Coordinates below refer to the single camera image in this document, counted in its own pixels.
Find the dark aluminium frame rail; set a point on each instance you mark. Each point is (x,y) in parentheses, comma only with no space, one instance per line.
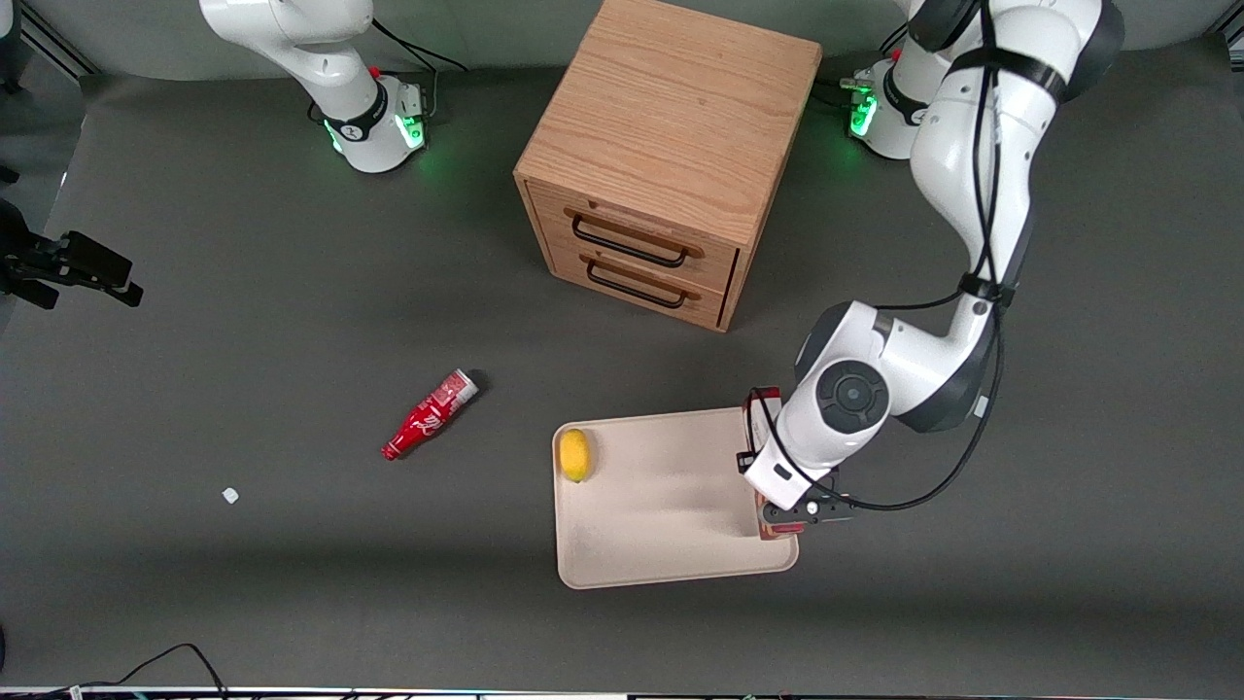
(53,39)

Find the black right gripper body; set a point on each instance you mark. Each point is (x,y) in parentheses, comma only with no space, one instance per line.
(41,262)

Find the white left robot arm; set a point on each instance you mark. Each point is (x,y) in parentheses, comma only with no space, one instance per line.
(982,175)

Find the red cola bottle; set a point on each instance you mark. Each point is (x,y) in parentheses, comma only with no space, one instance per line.
(428,418)

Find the red cookie box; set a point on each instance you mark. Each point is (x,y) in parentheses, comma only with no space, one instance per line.
(774,396)

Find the yellow lemon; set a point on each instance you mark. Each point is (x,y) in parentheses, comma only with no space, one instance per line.
(574,454)

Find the beige plastic tray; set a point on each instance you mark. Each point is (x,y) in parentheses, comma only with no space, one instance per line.
(661,506)

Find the oak wooden drawer cabinet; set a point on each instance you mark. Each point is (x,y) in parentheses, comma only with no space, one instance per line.
(680,107)

